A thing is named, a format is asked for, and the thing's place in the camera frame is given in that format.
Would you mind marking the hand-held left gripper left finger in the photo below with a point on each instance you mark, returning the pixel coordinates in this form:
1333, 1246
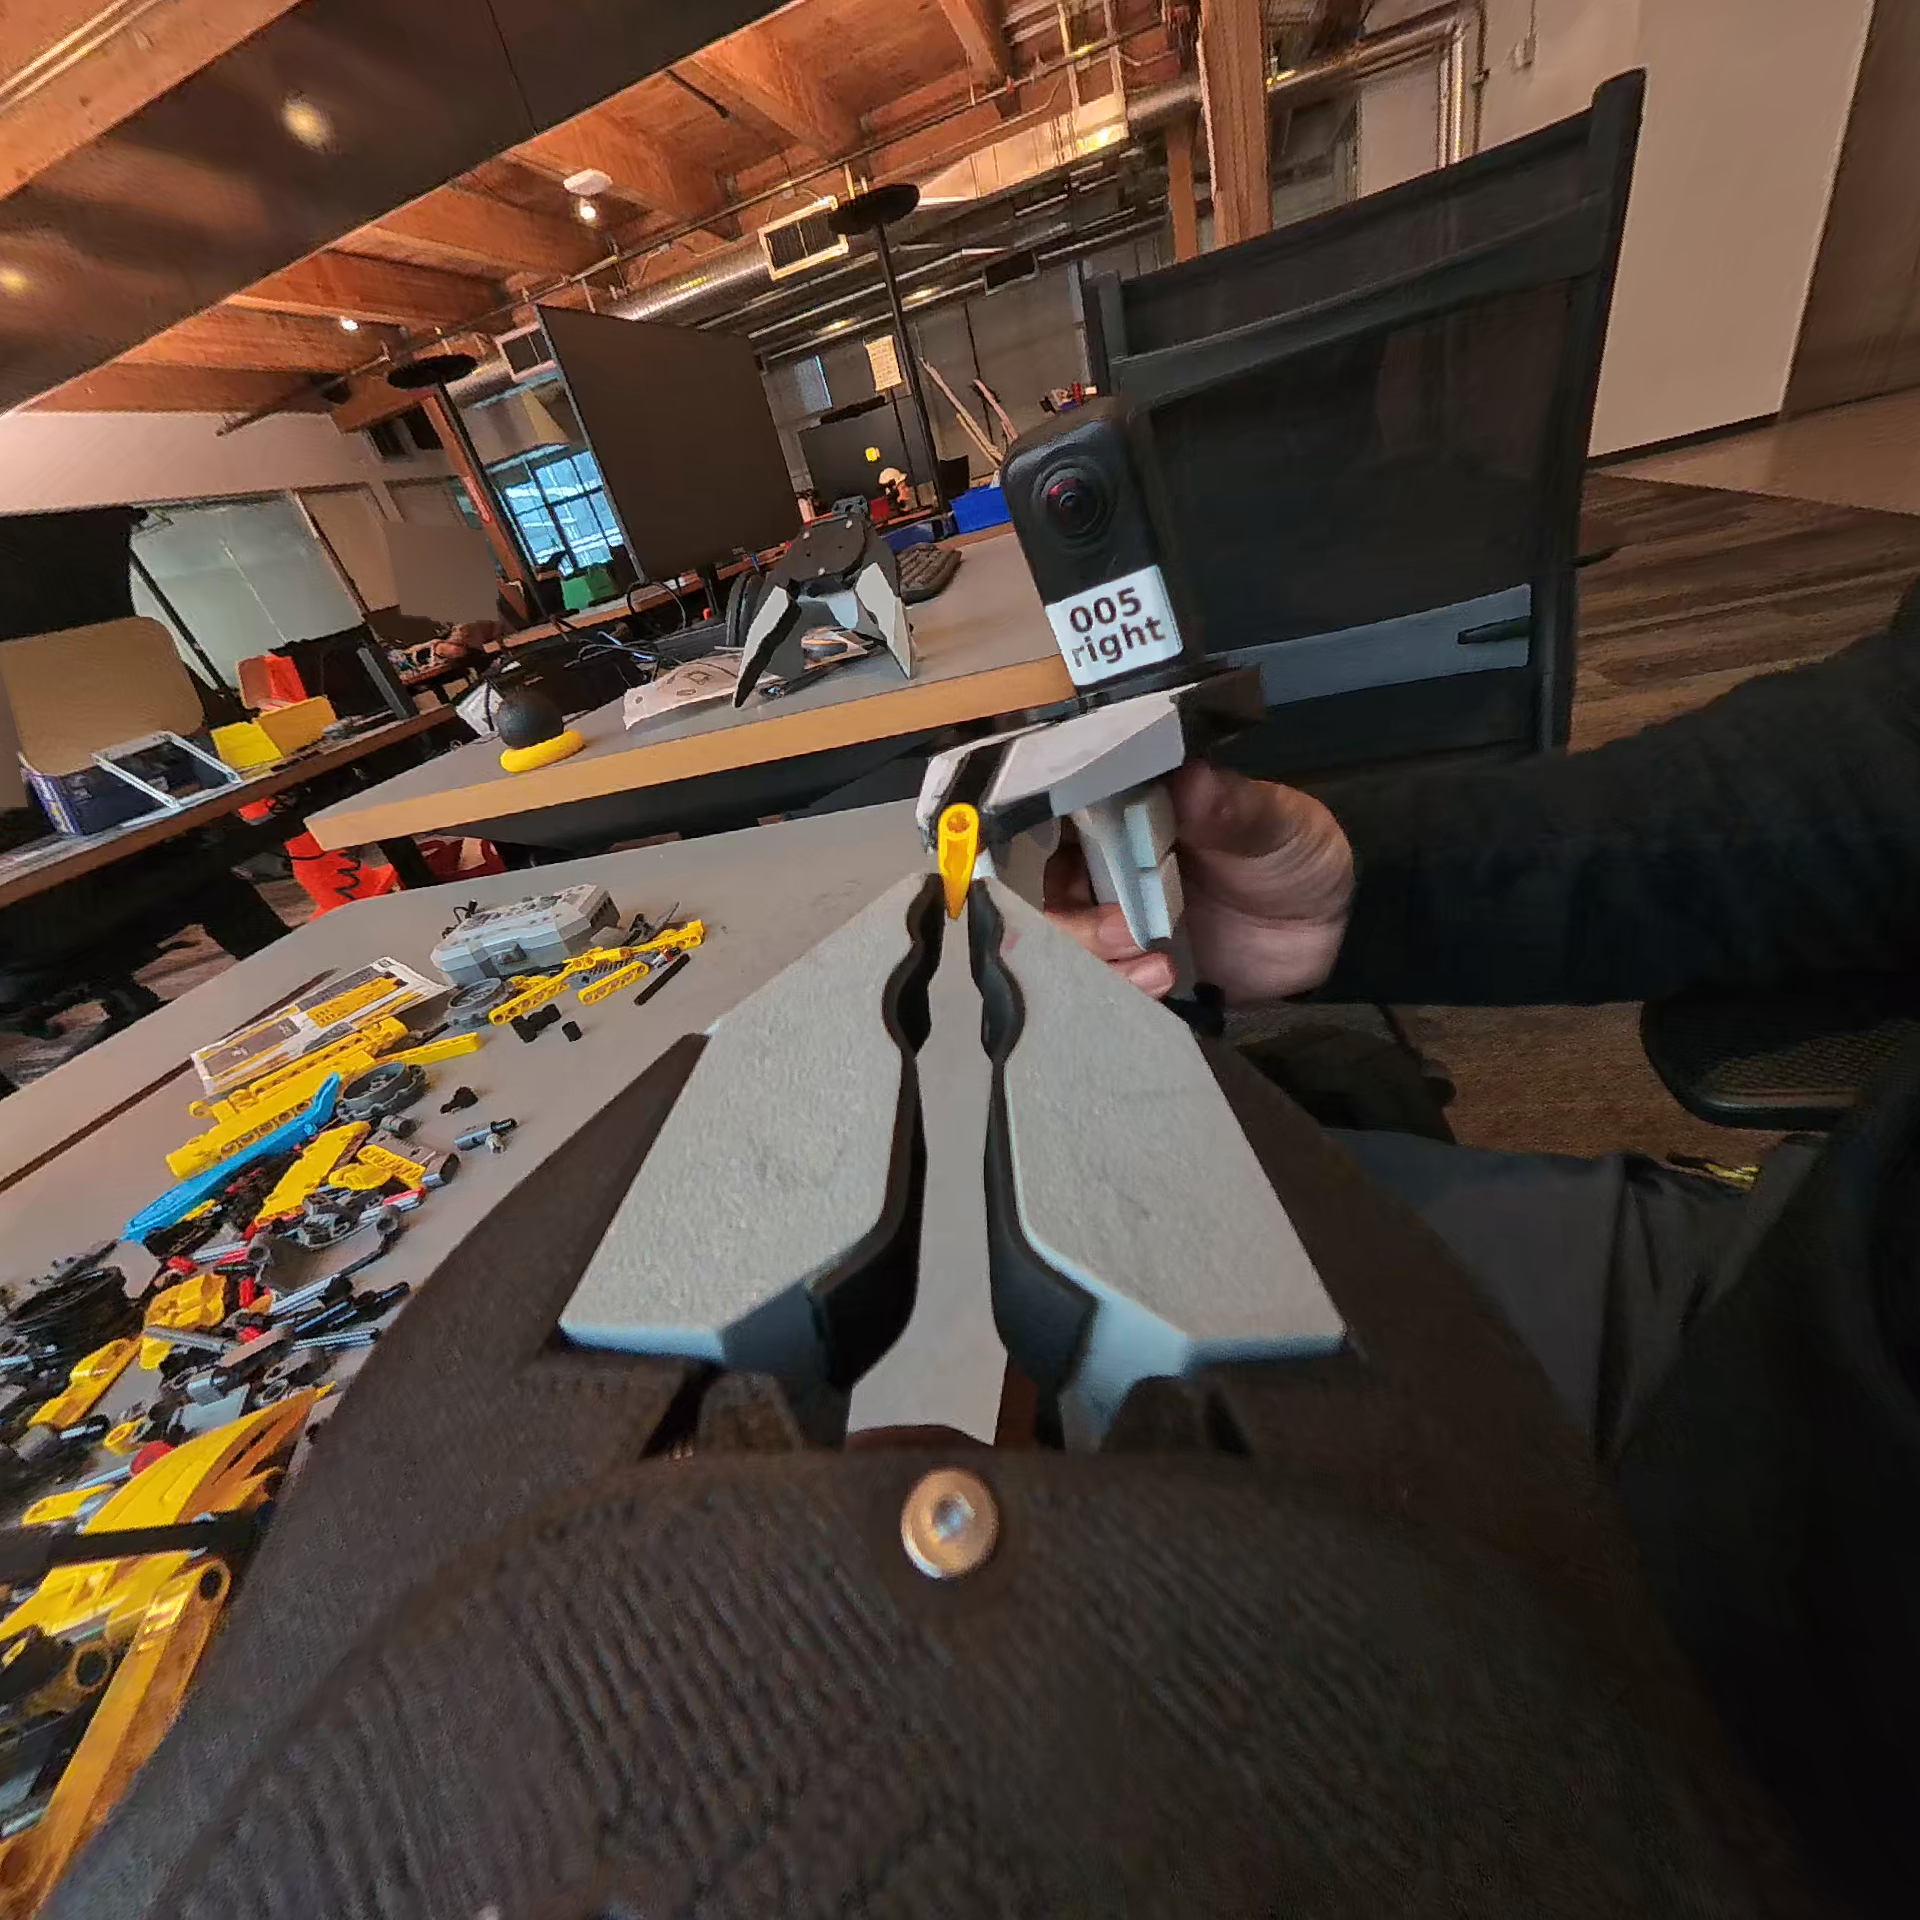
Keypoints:
734, 1170

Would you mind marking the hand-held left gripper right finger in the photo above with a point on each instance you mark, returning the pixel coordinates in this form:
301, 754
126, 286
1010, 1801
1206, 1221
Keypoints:
1153, 1185

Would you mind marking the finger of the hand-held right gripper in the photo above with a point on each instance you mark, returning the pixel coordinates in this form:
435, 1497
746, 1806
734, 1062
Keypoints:
945, 780
1110, 749

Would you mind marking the yellow long holed beam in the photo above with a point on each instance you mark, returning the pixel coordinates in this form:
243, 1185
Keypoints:
958, 855

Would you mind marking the person's right forearm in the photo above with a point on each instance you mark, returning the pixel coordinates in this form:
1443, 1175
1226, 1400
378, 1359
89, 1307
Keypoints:
1619, 840

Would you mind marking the wood-edged grey desk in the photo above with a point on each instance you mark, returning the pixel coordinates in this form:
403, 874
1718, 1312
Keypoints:
962, 630

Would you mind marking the dark background desk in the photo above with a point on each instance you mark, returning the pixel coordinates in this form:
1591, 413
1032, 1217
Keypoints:
181, 819

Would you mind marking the person's right hand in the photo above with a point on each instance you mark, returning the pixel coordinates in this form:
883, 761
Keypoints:
1262, 886

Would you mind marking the blue bin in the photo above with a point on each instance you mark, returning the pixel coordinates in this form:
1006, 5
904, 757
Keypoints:
983, 507

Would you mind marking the black keyboard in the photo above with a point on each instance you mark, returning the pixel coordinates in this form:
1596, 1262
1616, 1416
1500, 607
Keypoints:
928, 573

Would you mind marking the black axle rod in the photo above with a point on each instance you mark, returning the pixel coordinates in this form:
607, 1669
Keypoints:
661, 978

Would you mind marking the idle gripper device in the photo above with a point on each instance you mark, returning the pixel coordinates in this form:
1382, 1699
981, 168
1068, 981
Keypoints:
821, 607

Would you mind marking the cluster of black bushes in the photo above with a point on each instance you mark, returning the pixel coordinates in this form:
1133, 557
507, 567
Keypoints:
547, 1022

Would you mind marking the heap of yellow grey beams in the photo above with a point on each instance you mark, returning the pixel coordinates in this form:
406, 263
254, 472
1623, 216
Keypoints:
599, 962

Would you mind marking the black mesh office chair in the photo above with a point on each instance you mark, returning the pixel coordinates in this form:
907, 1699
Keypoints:
1348, 451

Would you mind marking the white papers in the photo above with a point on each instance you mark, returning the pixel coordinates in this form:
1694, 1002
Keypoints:
682, 694

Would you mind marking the grey hub toothed wheel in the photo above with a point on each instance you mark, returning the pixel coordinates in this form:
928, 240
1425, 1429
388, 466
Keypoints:
474, 1002

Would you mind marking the grey battery box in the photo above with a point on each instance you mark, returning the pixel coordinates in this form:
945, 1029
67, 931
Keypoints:
517, 939

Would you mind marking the thin yellow holed beam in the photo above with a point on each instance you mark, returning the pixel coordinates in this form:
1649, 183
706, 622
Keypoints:
435, 1050

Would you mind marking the dark grey toothed wheel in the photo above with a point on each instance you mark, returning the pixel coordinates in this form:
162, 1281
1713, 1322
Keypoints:
383, 1089

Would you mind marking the black floor lamp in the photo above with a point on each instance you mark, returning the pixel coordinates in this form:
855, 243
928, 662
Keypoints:
876, 210

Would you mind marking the black ball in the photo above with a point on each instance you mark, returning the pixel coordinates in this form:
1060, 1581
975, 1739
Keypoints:
527, 707

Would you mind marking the yellow sticker sheet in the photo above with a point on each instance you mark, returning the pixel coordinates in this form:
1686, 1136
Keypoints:
345, 995

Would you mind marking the yellow rectangular panel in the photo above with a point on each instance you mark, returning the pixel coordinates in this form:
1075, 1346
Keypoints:
306, 1170

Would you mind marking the large black screen panel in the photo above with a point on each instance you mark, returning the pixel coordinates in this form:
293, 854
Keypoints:
661, 451

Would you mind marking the stack of yellow wide beams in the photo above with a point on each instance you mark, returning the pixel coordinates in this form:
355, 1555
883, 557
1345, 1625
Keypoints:
267, 1089

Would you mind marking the yellow storage bin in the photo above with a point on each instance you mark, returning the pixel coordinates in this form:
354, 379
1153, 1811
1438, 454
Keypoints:
267, 732

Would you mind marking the black spoked wheel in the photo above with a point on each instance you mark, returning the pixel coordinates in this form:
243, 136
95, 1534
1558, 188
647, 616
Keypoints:
67, 1305

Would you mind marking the clear acrylic stand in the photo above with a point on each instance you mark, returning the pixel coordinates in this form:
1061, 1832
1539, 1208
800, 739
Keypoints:
150, 765

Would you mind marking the cardboard sheet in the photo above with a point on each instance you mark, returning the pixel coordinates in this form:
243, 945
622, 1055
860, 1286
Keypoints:
89, 689

